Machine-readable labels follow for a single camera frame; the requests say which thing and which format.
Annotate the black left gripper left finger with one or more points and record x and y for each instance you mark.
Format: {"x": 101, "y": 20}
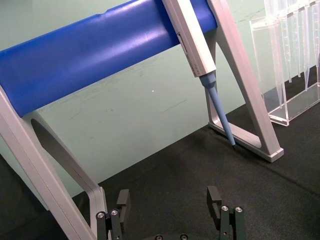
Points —
{"x": 115, "y": 225}

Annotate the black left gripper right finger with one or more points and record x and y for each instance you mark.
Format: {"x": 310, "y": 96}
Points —
{"x": 228, "y": 222}

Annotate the black table cloth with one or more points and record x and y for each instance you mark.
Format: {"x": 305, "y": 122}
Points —
{"x": 180, "y": 180}

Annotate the clear acrylic tip rack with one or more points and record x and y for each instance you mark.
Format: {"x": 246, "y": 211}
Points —
{"x": 297, "y": 105}

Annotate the grey stand with blue bar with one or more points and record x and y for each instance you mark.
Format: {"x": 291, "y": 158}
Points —
{"x": 75, "y": 50}

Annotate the clear plastic pipette tip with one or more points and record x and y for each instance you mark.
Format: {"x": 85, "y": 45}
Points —
{"x": 317, "y": 37}
{"x": 306, "y": 55}
{"x": 297, "y": 45}
{"x": 287, "y": 50}

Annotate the grey pipette with blue shaft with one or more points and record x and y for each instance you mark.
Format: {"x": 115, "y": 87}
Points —
{"x": 193, "y": 42}

